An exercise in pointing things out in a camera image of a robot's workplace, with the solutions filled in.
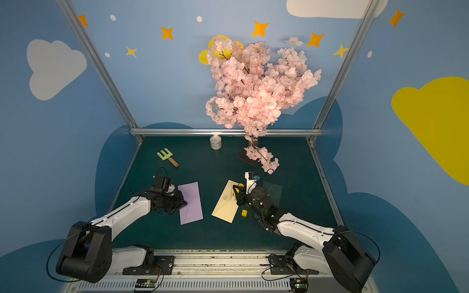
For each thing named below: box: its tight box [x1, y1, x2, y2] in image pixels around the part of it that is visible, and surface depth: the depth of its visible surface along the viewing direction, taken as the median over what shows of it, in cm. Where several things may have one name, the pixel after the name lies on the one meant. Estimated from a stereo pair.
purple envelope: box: [177, 181, 204, 226], surface depth 92 cm
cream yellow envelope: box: [211, 179, 239, 224], surface depth 93 cm
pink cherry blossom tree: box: [205, 36, 322, 174], surface depth 73 cm
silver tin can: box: [209, 134, 223, 151], surface depth 117 cm
